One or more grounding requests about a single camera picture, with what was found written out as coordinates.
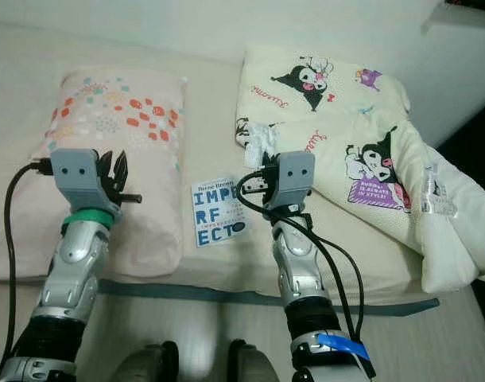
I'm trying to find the crumpled white tissue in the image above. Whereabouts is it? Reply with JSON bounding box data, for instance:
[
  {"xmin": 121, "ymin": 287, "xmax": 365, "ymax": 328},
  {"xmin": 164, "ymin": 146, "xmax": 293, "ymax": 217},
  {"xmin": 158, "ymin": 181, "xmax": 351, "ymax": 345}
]
[{"xmin": 246, "ymin": 121, "xmax": 279, "ymax": 160}]

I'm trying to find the mattress with cream sheet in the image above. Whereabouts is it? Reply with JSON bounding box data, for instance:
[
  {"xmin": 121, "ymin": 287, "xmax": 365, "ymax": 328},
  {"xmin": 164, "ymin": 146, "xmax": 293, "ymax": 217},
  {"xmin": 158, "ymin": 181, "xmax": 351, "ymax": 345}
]
[{"xmin": 0, "ymin": 22, "xmax": 485, "ymax": 307}]

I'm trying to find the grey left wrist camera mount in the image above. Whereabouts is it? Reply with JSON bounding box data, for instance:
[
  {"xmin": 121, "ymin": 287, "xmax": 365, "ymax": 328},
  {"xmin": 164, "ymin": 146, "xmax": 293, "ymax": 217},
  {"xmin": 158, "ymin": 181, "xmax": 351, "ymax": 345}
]
[{"xmin": 50, "ymin": 148, "xmax": 108, "ymax": 216}]

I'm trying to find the pink patterned pillow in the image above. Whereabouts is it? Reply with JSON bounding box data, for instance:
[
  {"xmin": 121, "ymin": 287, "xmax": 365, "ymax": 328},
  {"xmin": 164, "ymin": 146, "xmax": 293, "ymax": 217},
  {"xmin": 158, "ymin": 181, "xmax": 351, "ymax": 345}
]
[{"xmin": 0, "ymin": 68, "xmax": 188, "ymax": 279}]

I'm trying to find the white book with blue letters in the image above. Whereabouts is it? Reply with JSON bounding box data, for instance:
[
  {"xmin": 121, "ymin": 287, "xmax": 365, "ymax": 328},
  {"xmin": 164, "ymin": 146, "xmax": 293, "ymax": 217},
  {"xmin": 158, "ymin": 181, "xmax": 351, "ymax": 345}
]
[{"xmin": 191, "ymin": 177, "xmax": 251, "ymax": 249}]

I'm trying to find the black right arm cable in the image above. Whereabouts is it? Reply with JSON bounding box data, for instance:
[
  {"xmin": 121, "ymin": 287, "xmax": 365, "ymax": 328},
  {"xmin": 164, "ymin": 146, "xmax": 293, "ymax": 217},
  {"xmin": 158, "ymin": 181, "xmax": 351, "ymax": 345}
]
[{"xmin": 235, "ymin": 171, "xmax": 367, "ymax": 351}]

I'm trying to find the blue tape strip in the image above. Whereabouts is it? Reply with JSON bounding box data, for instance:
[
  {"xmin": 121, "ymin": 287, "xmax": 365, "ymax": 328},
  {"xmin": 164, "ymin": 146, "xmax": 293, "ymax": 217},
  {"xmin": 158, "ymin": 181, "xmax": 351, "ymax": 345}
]
[{"xmin": 318, "ymin": 334, "xmax": 371, "ymax": 359}]

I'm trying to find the grey left robot leg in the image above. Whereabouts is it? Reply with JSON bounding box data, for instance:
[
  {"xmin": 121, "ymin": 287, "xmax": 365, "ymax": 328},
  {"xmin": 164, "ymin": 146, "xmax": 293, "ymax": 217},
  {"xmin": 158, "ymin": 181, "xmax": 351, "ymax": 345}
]
[{"xmin": 115, "ymin": 341, "xmax": 180, "ymax": 382}]

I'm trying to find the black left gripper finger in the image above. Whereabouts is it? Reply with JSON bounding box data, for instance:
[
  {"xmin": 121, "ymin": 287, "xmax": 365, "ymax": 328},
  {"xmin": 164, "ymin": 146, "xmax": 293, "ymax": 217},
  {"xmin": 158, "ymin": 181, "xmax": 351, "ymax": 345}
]
[{"xmin": 103, "ymin": 151, "xmax": 129, "ymax": 185}]

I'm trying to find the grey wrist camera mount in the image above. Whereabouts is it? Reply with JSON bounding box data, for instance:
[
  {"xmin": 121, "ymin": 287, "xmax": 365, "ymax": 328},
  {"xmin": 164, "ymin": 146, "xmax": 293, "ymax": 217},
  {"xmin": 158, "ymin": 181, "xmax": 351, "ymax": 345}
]
[
  {"xmin": 50, "ymin": 148, "xmax": 108, "ymax": 216},
  {"xmin": 274, "ymin": 151, "xmax": 315, "ymax": 209}
]

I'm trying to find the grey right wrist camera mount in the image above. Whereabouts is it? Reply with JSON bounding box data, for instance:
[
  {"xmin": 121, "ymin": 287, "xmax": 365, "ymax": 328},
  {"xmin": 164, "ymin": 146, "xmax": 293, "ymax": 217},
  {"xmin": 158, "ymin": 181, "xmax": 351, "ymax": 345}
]
[{"xmin": 274, "ymin": 151, "xmax": 315, "ymax": 209}]

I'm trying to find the grey right robot leg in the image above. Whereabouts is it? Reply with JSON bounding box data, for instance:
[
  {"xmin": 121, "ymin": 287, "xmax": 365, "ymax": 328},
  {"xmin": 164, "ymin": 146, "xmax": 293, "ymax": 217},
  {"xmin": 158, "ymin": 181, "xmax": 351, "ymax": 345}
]
[{"xmin": 227, "ymin": 341, "xmax": 283, "ymax": 382}]

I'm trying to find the grey robot leg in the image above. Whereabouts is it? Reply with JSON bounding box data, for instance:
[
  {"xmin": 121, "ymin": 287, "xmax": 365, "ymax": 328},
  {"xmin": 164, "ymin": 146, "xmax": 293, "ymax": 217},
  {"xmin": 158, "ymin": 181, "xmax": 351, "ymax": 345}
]
[
  {"xmin": 227, "ymin": 341, "xmax": 283, "ymax": 382},
  {"xmin": 115, "ymin": 341, "xmax": 180, "ymax": 382}
]

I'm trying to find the cream cartoon print blanket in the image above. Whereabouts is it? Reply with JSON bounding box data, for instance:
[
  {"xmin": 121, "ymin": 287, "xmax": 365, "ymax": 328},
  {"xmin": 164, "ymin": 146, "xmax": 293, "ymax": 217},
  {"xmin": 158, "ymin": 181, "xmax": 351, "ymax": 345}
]
[{"xmin": 235, "ymin": 44, "xmax": 485, "ymax": 295}]

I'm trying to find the teal bed frame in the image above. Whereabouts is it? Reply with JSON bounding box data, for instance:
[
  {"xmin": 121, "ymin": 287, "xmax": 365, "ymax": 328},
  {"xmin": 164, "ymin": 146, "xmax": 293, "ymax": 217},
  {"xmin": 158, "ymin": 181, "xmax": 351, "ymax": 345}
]
[{"xmin": 99, "ymin": 277, "xmax": 440, "ymax": 310}]

